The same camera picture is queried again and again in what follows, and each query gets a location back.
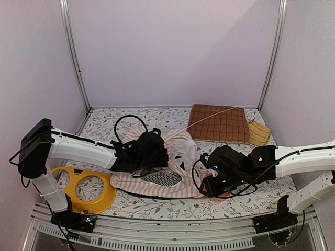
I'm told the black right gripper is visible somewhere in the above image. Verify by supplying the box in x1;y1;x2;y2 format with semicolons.
199;173;248;199

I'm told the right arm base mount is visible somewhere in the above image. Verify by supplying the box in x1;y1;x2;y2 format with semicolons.
252;195;298;233

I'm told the left aluminium frame post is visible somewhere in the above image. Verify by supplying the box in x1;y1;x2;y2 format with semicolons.
59;0;91;113

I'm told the pink striped pet tent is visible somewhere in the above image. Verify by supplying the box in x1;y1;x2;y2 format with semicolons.
110;129;203;199

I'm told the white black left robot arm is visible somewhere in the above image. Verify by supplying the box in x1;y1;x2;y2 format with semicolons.
9;118;169;227

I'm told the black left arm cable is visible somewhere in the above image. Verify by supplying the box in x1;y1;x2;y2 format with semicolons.
114;114;149;143

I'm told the aluminium front rail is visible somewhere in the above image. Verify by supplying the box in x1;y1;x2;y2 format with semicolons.
23;203;328;250

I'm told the yellow bamboo mat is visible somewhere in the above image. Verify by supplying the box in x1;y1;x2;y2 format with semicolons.
248;120;272;147

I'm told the right aluminium frame post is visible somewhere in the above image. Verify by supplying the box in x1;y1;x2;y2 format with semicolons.
257;0;288;113

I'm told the pink pet bowl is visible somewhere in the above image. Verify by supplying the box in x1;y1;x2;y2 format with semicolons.
203;175;232;201

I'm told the yellow double bowl holder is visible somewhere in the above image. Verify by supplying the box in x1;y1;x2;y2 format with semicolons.
52;167;117;214

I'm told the aluminium frame post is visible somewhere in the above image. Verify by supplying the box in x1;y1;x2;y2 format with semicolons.
59;0;91;113
257;0;288;113

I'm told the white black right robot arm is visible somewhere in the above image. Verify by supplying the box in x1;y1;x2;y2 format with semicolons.
196;141;334;228

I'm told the brown woven mat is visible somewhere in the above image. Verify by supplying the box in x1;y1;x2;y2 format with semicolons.
187;104;249;144

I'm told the white tent pole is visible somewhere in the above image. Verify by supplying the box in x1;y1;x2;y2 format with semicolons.
185;103;248;129

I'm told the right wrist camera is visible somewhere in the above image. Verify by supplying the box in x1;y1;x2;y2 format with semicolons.
200;153;218;177

